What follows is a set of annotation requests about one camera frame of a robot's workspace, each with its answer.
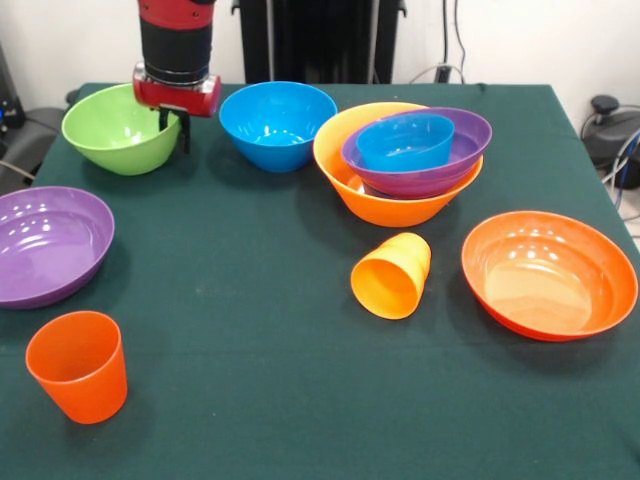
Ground orange cup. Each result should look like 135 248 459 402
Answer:
350 232 432 320

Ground black equipment box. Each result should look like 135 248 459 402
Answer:
0 44 26 134

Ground red cup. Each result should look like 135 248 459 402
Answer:
25 310 129 426

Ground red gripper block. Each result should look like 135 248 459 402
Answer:
132 62 223 155

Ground dark green tablecloth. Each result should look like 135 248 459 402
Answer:
0 82 640 480

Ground tangled floor cables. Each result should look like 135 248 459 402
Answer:
599 127 640 211

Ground small translucent blue bowl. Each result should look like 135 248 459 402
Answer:
354 112 456 173

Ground green bowl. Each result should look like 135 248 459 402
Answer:
61 82 183 177

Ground large orange bowl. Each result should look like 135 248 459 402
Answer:
312 102 484 229

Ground red shallow bowl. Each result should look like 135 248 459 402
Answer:
460 210 640 343

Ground purple bowl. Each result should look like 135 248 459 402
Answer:
0 185 116 311
340 106 494 200

